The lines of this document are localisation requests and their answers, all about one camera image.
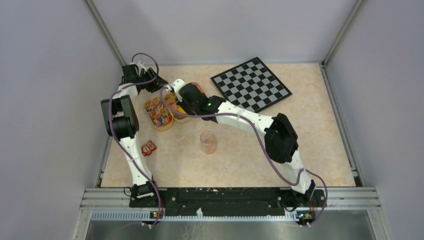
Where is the clear glass jar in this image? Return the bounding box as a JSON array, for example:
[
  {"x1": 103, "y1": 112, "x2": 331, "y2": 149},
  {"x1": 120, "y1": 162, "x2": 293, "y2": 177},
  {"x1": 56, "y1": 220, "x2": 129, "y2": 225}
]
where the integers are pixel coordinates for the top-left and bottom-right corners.
[{"x1": 199, "y1": 131, "x2": 217, "y2": 155}]

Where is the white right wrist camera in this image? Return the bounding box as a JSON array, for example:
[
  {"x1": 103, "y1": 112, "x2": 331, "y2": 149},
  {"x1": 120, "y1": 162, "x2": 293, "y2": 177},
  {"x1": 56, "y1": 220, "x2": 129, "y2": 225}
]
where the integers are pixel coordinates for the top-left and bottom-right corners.
[{"x1": 167, "y1": 78, "x2": 187, "y2": 102}]

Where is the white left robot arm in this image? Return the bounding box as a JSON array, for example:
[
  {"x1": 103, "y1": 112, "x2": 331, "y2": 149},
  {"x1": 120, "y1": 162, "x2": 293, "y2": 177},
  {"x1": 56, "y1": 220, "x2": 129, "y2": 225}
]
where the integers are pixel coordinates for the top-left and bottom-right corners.
[{"x1": 100, "y1": 62, "x2": 168, "y2": 207}]

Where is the yellow tray with lollipops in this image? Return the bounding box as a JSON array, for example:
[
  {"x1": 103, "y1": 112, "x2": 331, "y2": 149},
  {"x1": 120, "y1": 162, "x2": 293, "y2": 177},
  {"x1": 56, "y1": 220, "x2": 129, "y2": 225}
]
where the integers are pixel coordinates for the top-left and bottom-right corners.
[{"x1": 144, "y1": 96, "x2": 174, "y2": 132}]

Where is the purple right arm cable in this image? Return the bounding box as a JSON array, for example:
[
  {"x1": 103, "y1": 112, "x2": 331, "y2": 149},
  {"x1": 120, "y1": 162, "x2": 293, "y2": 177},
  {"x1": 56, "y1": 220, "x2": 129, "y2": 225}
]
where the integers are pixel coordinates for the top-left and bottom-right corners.
[{"x1": 159, "y1": 85, "x2": 329, "y2": 228}]

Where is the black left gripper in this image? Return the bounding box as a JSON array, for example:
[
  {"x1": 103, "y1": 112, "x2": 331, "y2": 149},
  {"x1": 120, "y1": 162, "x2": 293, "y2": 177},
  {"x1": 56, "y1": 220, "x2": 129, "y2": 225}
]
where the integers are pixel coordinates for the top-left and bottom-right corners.
[{"x1": 135, "y1": 67, "x2": 168, "y2": 93}]

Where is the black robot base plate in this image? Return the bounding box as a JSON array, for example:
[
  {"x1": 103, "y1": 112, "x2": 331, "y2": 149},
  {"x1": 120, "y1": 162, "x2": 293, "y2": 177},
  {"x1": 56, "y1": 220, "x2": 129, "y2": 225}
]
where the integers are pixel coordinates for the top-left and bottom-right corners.
[{"x1": 123, "y1": 187, "x2": 326, "y2": 217}]

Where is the cream tray with gummies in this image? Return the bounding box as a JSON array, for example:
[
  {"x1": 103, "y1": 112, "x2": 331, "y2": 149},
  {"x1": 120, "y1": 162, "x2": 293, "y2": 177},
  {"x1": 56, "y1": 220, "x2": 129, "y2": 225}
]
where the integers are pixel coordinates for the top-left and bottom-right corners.
[{"x1": 164, "y1": 92, "x2": 190, "y2": 124}]

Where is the red owl toy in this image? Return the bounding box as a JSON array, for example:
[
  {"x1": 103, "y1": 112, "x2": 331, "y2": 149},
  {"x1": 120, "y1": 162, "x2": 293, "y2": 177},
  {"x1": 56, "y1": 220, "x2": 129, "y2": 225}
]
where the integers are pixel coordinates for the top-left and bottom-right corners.
[{"x1": 140, "y1": 140, "x2": 157, "y2": 157}]

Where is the pink tray with candies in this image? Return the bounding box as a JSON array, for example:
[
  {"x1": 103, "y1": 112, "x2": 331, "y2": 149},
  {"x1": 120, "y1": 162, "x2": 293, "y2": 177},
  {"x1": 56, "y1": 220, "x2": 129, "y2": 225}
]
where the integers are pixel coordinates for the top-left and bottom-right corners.
[{"x1": 189, "y1": 82, "x2": 208, "y2": 99}]

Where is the black white chessboard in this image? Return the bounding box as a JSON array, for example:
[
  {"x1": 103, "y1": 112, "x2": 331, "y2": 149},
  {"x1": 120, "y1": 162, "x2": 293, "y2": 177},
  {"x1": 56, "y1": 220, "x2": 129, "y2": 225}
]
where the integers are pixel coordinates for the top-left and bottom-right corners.
[{"x1": 210, "y1": 57, "x2": 292, "y2": 113}]

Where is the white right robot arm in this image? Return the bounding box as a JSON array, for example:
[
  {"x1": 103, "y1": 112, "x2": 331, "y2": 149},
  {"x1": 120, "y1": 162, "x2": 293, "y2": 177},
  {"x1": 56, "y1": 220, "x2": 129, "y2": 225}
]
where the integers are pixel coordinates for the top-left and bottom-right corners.
[{"x1": 170, "y1": 79, "x2": 316, "y2": 206}]

